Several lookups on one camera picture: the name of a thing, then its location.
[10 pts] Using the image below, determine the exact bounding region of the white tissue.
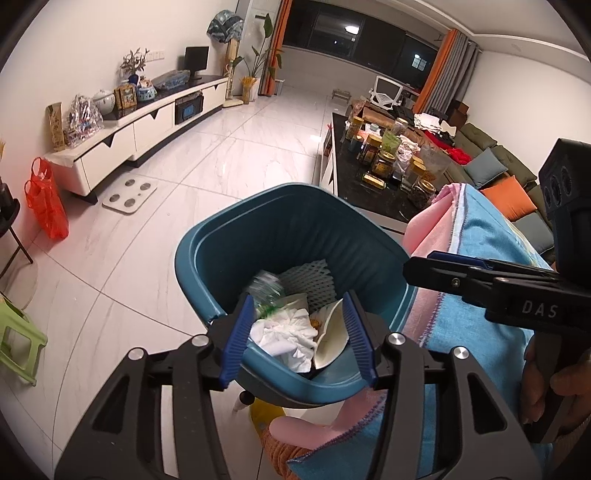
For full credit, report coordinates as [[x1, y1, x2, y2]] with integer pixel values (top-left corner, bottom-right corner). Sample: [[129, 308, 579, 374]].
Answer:
[[249, 308, 318, 373]]

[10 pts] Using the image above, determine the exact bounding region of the green cow snack wrapper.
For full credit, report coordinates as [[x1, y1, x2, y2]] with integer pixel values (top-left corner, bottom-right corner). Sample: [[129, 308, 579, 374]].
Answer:
[[245, 270, 284, 319]]

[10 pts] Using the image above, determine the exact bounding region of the right hand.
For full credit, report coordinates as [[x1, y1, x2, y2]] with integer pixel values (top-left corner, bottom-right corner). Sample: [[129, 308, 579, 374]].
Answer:
[[520, 335, 591, 431]]

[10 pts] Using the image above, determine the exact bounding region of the orange cushion far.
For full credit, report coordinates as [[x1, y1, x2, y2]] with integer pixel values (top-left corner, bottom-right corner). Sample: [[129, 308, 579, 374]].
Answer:
[[481, 176, 537, 222]]

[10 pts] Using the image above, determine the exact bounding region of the grey cushion near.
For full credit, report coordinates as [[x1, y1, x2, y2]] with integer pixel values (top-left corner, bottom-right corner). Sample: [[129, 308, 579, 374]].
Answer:
[[514, 211, 554, 254]]

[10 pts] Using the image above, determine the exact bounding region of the grey cushion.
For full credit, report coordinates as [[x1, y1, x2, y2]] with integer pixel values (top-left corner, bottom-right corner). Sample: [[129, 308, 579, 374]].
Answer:
[[514, 211, 554, 254], [464, 148, 508, 189]]

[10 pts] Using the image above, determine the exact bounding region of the grey cushion far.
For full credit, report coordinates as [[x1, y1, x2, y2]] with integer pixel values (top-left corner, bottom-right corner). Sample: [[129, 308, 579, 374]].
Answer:
[[464, 148, 508, 189]]

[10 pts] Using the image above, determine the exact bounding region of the green sectional sofa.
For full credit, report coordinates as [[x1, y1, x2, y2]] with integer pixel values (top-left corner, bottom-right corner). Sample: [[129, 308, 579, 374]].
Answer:
[[444, 123, 556, 264]]

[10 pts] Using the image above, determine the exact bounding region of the black coffee table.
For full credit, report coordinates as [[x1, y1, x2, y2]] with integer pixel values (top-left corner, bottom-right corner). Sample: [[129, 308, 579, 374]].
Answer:
[[315, 112, 422, 236]]

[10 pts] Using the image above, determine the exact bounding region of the blue floral tablecloth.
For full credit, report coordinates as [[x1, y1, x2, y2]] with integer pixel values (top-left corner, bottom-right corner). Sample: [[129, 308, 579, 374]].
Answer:
[[262, 184, 548, 479]]

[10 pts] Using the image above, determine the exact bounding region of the white foam fruit net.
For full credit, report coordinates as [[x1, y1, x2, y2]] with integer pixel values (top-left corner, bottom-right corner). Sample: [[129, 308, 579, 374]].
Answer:
[[277, 259, 338, 312]]

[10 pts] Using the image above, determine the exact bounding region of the white paper plate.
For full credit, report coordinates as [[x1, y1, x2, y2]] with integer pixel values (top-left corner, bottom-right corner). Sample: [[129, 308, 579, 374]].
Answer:
[[311, 300, 349, 370]]

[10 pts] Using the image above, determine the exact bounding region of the green plastic stool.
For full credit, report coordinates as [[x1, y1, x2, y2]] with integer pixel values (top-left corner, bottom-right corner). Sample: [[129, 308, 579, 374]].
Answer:
[[1, 294, 48, 386]]

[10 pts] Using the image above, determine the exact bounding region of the right orange curtain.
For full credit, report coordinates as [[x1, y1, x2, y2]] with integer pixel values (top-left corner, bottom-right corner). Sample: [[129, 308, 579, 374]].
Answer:
[[413, 29, 481, 114]]

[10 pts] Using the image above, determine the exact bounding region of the orange curtain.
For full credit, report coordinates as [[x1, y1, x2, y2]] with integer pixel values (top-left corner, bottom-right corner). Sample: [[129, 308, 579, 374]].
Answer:
[[413, 29, 481, 114], [259, 0, 293, 96]]

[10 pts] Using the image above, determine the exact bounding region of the white office chair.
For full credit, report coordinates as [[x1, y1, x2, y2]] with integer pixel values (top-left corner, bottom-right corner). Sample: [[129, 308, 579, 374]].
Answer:
[[369, 75, 404, 110]]

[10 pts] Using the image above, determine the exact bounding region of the white bathroom scale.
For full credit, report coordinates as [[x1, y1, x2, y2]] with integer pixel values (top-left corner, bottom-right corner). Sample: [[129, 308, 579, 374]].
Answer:
[[102, 175, 158, 215]]

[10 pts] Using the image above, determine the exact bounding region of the red plastic bag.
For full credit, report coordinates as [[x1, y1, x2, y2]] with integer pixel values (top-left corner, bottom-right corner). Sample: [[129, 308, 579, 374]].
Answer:
[[24, 157, 69, 240]]

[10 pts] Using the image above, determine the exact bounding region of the left orange curtain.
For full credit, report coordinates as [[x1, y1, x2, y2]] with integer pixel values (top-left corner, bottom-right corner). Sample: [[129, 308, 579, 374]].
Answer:
[[259, 0, 293, 96]]

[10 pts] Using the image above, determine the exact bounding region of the potted plant yellow pot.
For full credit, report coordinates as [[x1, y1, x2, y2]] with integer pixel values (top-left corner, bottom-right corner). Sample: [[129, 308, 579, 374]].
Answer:
[[231, 14, 283, 105]]

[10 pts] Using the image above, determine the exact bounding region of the white tv cabinet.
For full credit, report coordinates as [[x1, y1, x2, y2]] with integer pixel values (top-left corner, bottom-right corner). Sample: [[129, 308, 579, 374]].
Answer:
[[45, 75, 228, 203]]

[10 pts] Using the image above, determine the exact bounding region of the white air conditioner tower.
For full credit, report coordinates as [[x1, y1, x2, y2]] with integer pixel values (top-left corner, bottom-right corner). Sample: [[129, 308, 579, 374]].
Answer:
[[223, 1, 281, 108]]

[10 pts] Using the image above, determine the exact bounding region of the small black monitor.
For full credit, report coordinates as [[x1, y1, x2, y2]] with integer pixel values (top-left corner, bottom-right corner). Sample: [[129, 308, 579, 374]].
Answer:
[[183, 46, 209, 78]]

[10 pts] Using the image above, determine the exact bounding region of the black camera box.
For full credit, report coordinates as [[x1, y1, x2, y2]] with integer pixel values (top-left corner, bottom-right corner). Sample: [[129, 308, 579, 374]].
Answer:
[[539, 138, 590, 277]]

